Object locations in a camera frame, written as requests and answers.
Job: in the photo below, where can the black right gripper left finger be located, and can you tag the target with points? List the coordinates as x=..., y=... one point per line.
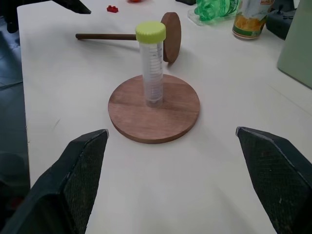
x=61, y=185

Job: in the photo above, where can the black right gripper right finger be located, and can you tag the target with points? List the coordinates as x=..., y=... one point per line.
x=278, y=175

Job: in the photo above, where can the brown wooden peg stand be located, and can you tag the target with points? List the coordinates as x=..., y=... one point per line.
x=170, y=36

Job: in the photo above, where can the round wooden base disc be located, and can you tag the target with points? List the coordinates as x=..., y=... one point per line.
x=156, y=117

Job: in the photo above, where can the pale green appliance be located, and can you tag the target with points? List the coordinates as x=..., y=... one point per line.
x=297, y=51

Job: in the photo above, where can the clear tube with yellow cap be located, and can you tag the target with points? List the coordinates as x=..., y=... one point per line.
x=152, y=61

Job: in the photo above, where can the black remote controller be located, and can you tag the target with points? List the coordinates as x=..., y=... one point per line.
x=280, y=20

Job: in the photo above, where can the yellow fruit can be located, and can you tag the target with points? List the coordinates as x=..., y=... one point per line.
x=251, y=20

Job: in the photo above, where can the green plastic bottle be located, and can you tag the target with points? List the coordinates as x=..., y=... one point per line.
x=217, y=9

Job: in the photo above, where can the clear plastic tray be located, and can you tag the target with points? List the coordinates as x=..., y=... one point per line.
x=195, y=17

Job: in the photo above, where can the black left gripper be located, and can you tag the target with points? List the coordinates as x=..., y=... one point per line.
x=73, y=6

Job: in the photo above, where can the red toy brick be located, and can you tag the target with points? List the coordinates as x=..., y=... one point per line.
x=112, y=8

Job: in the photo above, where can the orange round object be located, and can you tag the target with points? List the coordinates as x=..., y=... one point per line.
x=135, y=0

